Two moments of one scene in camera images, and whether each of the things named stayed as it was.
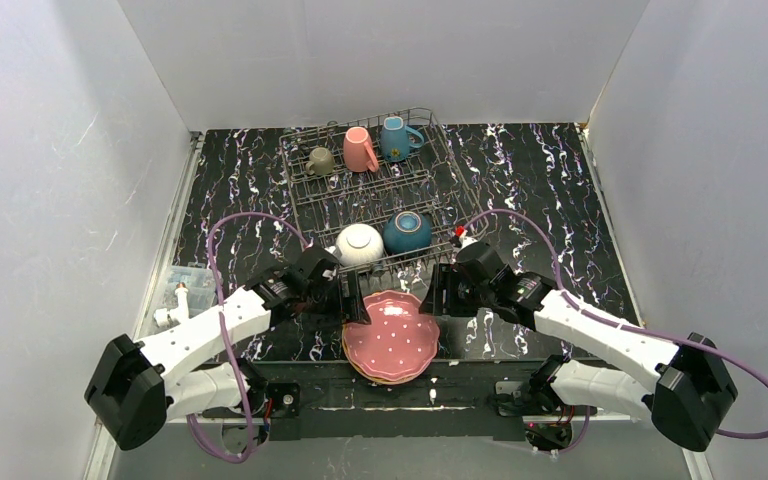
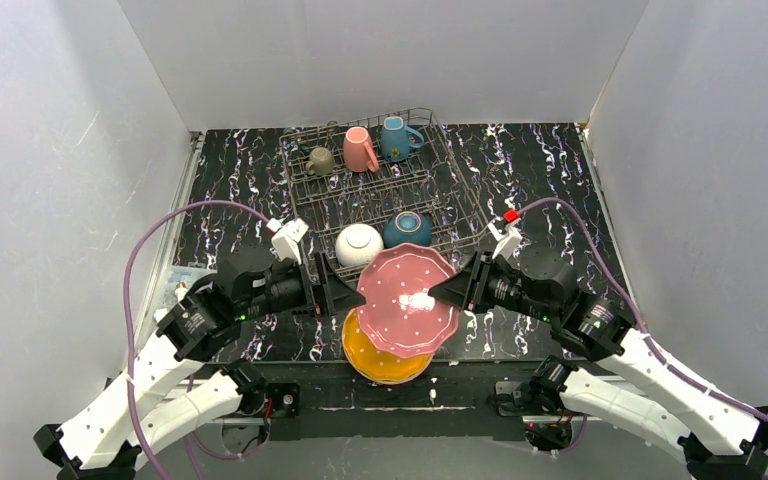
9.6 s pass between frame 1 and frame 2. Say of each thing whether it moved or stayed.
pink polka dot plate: moved
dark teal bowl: stayed
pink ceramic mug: stayed
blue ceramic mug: stayed
